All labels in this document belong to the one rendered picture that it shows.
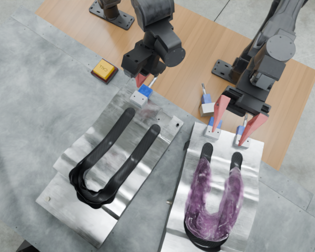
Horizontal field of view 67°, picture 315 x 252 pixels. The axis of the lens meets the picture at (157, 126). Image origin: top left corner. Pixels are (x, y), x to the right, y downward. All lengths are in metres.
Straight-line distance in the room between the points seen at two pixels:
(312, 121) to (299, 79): 1.00
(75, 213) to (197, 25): 0.89
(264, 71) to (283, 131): 0.59
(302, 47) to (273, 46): 1.85
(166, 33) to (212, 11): 1.72
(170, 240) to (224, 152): 0.35
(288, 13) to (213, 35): 0.50
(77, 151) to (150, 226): 0.36
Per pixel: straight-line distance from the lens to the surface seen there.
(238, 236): 0.88
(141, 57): 0.61
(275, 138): 1.04
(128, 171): 0.80
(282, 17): 0.68
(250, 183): 0.88
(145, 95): 0.85
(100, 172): 0.78
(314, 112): 2.17
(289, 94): 1.13
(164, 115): 0.87
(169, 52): 0.57
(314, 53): 2.40
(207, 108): 0.92
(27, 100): 1.07
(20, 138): 1.04
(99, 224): 0.86
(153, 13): 0.59
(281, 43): 0.54
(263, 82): 0.49
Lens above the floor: 1.69
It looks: 75 degrees down
